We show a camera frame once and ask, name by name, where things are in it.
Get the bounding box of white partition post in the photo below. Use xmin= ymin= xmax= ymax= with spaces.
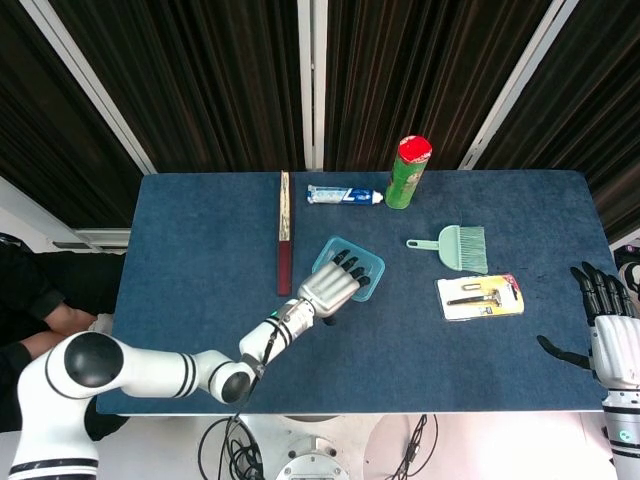
xmin=297 ymin=0 xmax=329 ymax=171
xmin=19 ymin=0 xmax=157 ymax=175
xmin=458 ymin=0 xmax=584 ymax=172

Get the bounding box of dark brown pleated curtain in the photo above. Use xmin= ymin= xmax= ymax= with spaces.
xmin=0 ymin=0 xmax=144 ymax=229
xmin=324 ymin=0 xmax=551 ymax=171
xmin=474 ymin=0 xmax=640 ymax=246
xmin=49 ymin=0 xmax=306 ymax=174

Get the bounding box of white blue toothpaste tube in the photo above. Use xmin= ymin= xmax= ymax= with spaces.
xmin=306 ymin=184 xmax=385 ymax=207

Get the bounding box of teal container lid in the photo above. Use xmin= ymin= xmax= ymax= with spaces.
xmin=311 ymin=236 xmax=387 ymax=304

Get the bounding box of razor blister pack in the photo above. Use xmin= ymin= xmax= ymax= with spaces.
xmin=436 ymin=272 xmax=526 ymax=322

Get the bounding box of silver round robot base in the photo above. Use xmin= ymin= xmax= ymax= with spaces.
xmin=274 ymin=434 xmax=351 ymax=480

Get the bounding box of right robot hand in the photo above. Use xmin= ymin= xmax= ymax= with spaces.
xmin=537 ymin=260 xmax=640 ymax=387

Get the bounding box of thin black floor cable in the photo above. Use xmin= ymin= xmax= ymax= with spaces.
xmin=387 ymin=413 xmax=486 ymax=480

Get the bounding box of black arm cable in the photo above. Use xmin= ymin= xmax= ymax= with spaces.
xmin=229 ymin=319 xmax=281 ymax=420

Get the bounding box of black white background object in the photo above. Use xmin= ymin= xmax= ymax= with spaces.
xmin=613 ymin=238 xmax=640 ymax=304

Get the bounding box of mint green hand brush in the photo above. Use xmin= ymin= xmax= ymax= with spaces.
xmin=405 ymin=225 xmax=489 ymax=275

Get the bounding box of green chips can red lid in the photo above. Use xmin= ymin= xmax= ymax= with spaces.
xmin=384 ymin=134 xmax=434 ymax=210

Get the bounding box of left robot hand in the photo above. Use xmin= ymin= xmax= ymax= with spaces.
xmin=297 ymin=248 xmax=374 ymax=326

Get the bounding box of folded red bamboo fan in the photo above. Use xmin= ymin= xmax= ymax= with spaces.
xmin=276 ymin=170 xmax=294 ymax=298

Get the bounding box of black floor cable bundle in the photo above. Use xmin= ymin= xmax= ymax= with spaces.
xmin=197 ymin=416 xmax=264 ymax=480

